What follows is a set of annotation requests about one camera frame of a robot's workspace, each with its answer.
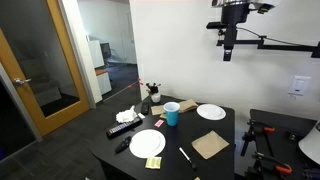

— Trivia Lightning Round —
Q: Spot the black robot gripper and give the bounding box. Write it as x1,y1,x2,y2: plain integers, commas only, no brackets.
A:
221,3,251,62

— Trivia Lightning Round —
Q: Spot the blue plastic cup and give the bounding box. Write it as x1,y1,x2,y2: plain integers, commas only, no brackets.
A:
163,101,181,127

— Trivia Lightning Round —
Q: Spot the white robot base shell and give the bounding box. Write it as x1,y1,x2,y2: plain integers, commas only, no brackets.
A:
297,120,320,166

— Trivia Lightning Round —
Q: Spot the white cup with black pens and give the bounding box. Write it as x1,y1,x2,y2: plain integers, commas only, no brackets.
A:
145,81,162,104

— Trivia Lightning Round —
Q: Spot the small white paper plate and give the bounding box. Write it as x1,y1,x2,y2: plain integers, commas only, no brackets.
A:
195,103,227,122

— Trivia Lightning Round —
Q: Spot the folded brown paper napkin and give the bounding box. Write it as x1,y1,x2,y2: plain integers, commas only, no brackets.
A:
177,98,200,114

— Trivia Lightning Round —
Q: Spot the flat brown paper napkin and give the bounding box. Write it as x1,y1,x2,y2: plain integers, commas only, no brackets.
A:
150,104,166,117

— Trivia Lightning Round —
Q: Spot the red tape strip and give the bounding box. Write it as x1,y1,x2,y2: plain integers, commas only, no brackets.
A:
127,77,145,90

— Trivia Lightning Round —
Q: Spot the pink packet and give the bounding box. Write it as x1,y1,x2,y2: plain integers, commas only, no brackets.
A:
153,119,166,129

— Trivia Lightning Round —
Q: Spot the black rectangular device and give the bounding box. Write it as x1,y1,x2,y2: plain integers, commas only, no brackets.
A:
140,101,151,116

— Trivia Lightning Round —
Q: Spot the white marker with black cap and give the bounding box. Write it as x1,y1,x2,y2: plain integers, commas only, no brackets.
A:
178,146,199,171

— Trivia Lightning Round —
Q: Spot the crumpled white tissue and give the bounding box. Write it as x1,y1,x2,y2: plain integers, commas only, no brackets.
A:
115,105,138,124

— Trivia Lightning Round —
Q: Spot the large white paper plate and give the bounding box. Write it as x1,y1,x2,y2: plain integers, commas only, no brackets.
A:
128,128,167,159

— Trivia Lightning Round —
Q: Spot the black office chair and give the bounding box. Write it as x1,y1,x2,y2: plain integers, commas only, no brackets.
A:
99,42,113,65

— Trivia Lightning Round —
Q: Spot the long black remote control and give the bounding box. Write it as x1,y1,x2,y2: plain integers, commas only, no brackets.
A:
105,116,144,140

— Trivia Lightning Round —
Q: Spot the white cabinet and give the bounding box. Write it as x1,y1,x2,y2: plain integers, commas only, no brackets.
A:
87,35,113,97

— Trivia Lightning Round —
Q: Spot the small black remote control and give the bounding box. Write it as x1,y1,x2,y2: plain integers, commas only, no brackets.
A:
114,135,133,155

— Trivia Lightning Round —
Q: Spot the orange wooden glass door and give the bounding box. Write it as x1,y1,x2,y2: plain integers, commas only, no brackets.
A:
0,0,92,138

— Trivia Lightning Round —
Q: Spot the black mounted camera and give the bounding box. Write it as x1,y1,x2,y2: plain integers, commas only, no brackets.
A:
205,21,225,30

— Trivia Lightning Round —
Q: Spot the black boom cable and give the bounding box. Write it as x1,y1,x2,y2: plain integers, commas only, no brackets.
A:
236,26,320,48

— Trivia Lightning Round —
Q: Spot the black camera boom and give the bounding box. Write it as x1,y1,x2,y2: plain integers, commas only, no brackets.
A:
215,34,320,60

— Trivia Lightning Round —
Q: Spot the white wall switch plate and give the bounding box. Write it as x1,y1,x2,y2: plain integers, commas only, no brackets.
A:
287,74,312,99

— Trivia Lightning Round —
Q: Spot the black clamp with orange handle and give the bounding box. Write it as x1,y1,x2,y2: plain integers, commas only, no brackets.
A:
240,119,276,158
244,151,294,180

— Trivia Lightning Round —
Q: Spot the silver door handle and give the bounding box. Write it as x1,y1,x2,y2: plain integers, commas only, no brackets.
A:
12,77,32,86

